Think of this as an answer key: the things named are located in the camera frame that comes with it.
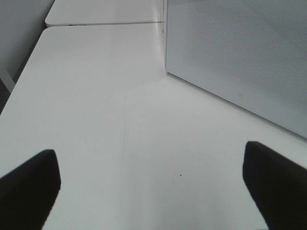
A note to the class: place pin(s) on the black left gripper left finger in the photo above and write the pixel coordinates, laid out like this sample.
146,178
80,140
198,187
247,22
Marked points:
28,193

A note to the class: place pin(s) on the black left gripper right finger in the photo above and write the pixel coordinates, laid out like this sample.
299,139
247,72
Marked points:
277,185

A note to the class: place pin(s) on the white microwave door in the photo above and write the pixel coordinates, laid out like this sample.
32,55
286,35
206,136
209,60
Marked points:
250,52

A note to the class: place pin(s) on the white rear table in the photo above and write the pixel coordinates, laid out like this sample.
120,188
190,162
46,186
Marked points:
103,12

